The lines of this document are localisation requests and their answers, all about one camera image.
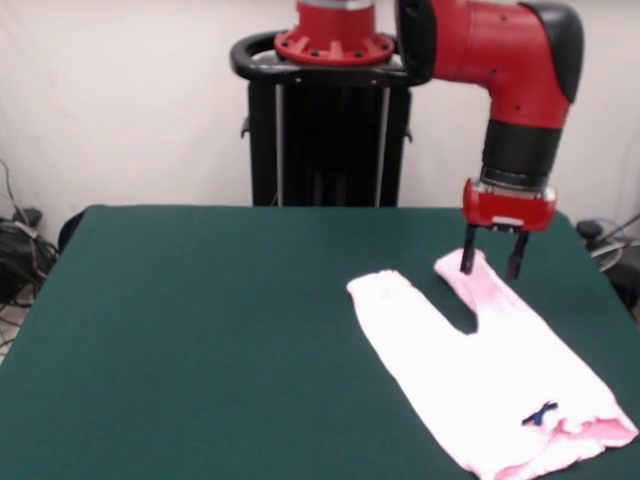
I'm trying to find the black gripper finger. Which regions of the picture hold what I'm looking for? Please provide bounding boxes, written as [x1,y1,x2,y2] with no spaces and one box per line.
[505,232,531,280]
[459,223,480,275]

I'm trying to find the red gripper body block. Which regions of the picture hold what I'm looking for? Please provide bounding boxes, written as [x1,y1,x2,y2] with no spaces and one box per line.
[461,178,558,235]

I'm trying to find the pink baby pants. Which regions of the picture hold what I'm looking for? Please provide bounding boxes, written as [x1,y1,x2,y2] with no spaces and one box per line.
[346,248,640,480]

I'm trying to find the grey round stand base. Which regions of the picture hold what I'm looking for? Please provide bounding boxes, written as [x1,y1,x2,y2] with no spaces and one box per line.
[591,238,626,272]

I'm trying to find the dark green table cloth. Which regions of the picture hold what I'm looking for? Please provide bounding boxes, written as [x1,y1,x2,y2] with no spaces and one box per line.
[0,204,640,480]

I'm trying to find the black cable tangle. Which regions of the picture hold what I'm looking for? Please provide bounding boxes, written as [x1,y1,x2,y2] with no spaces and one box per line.
[0,159,61,351]
[574,212,640,274]

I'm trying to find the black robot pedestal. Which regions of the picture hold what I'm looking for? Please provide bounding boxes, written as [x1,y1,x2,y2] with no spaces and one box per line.
[229,30,416,207]

